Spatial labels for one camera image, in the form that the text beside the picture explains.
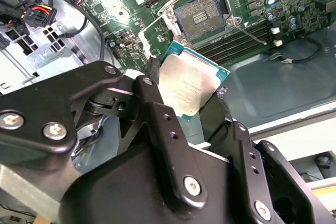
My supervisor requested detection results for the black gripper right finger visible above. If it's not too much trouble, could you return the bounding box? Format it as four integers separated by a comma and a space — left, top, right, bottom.
207, 89, 336, 224

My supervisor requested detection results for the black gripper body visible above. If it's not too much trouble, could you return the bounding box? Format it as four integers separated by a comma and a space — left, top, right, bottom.
59, 142, 252, 224

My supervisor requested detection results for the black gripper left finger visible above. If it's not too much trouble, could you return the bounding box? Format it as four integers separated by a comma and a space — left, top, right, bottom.
0, 58, 208, 220

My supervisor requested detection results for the silver CPU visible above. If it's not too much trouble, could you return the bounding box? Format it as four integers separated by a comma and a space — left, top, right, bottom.
159, 41, 232, 122

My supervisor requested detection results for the metal socket cover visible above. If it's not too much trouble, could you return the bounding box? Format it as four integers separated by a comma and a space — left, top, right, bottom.
138, 16, 184, 63

